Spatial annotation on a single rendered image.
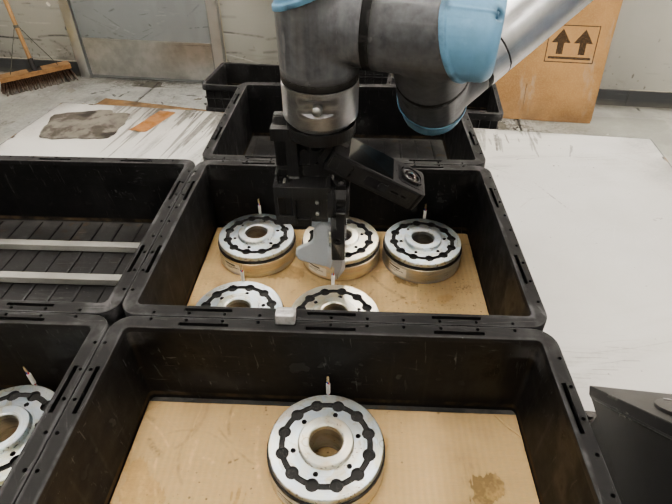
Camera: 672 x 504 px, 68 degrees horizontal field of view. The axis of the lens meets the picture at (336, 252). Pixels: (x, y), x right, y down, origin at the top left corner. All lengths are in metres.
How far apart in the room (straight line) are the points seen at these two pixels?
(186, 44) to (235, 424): 3.37
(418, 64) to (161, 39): 3.43
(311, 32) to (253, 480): 0.39
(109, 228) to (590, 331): 0.73
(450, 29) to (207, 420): 0.41
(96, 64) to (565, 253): 3.61
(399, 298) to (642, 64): 3.22
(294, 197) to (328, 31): 0.18
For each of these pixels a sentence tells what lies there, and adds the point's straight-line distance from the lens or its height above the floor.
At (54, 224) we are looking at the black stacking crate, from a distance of 0.86.
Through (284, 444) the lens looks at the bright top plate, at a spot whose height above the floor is 0.86.
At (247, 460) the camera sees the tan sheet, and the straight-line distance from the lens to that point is 0.50.
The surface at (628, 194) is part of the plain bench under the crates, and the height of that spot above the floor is 0.70.
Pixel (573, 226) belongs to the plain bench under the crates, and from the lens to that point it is 1.07.
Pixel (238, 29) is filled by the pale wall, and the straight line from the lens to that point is 3.62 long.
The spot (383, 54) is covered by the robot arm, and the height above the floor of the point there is 1.14.
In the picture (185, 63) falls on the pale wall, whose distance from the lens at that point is 3.80.
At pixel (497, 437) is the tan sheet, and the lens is 0.53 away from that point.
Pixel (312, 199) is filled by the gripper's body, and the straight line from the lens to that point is 0.54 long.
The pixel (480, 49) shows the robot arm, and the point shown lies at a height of 1.15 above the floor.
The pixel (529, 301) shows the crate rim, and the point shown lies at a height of 0.93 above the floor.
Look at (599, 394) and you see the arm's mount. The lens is 0.67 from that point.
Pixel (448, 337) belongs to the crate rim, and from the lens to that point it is 0.46.
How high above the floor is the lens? 1.26
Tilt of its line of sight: 39 degrees down
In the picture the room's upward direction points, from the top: straight up
